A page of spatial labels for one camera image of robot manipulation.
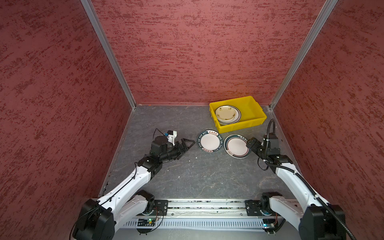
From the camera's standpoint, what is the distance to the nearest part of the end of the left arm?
611 mm

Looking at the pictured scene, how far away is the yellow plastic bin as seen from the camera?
1.03m

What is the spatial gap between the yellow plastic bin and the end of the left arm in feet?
1.30
